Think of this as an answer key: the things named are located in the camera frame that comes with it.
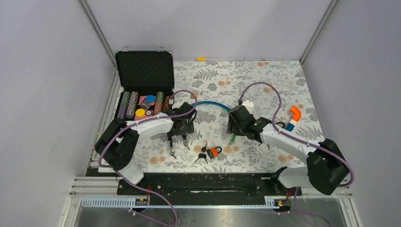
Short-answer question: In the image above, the green cable lock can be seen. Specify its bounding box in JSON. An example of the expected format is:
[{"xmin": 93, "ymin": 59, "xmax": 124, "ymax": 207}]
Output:
[{"xmin": 182, "ymin": 135, "xmax": 236, "ymax": 149}]

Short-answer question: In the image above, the blue cable lock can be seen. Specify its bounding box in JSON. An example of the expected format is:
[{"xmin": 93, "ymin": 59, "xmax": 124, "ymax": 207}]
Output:
[{"xmin": 167, "ymin": 101, "xmax": 234, "ymax": 160}]

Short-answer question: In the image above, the small brass padlock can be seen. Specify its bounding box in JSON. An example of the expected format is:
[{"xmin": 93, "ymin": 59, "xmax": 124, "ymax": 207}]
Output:
[{"xmin": 190, "ymin": 90, "xmax": 198, "ymax": 99}]

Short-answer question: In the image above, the orange black padlock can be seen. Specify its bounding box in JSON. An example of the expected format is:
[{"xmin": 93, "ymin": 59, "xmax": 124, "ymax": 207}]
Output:
[{"xmin": 206, "ymin": 147, "xmax": 222, "ymax": 159}]

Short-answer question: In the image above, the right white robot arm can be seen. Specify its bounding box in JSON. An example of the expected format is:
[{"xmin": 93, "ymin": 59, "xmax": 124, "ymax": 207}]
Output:
[{"xmin": 227, "ymin": 105, "xmax": 351, "ymax": 195}]

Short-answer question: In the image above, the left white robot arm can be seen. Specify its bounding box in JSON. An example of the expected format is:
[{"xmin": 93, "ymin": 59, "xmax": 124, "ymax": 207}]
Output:
[{"xmin": 94, "ymin": 102, "xmax": 196, "ymax": 194}]

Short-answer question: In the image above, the floral table mat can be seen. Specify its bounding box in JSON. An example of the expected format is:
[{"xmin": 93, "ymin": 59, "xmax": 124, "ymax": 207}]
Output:
[{"xmin": 133, "ymin": 61, "xmax": 323, "ymax": 173}]

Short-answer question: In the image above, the orange white blue toy block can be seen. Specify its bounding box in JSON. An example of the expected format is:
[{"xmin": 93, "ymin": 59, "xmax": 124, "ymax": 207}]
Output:
[{"xmin": 285, "ymin": 105, "xmax": 302, "ymax": 131}]

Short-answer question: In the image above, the black poker chip case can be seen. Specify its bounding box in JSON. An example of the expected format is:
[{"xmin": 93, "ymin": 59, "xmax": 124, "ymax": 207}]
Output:
[{"xmin": 115, "ymin": 51, "xmax": 174, "ymax": 121}]

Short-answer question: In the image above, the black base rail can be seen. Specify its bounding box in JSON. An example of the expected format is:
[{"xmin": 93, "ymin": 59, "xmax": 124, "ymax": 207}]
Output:
[{"xmin": 138, "ymin": 173, "xmax": 302, "ymax": 206}]

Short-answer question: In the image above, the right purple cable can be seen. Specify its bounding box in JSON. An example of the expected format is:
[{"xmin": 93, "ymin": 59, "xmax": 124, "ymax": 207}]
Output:
[{"xmin": 238, "ymin": 81, "xmax": 355, "ymax": 189}]

